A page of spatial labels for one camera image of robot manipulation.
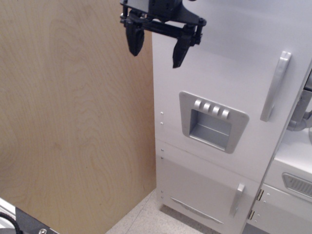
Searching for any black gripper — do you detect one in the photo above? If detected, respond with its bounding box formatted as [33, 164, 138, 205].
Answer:
[120, 0, 207, 68]

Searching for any white toy fridge door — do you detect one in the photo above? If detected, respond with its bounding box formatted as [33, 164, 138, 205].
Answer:
[152, 0, 312, 182]

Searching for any grey ice dispenser panel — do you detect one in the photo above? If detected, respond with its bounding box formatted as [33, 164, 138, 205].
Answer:
[179, 91, 250, 154]

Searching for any white lower freezer door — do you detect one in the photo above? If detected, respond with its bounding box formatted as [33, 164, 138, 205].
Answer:
[156, 140, 259, 234]

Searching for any grey toy faucet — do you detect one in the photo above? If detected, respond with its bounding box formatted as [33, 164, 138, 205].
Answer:
[287, 70, 312, 132]

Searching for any grey oven vent panel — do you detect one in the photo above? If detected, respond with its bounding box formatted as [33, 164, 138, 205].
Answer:
[282, 173, 312, 198]

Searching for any white toy oven cabinet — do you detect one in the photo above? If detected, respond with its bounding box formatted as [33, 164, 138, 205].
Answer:
[243, 129, 312, 234]

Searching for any grey fridge door handle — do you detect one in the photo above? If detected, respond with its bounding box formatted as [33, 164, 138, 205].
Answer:
[260, 51, 292, 122]

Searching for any grey lower door handle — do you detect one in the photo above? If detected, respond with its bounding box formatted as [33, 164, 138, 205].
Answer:
[229, 183, 245, 217]

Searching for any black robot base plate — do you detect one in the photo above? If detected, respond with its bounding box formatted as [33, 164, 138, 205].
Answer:
[0, 198, 58, 234]

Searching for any black cable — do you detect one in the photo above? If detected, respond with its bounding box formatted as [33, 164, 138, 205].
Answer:
[0, 211, 21, 234]

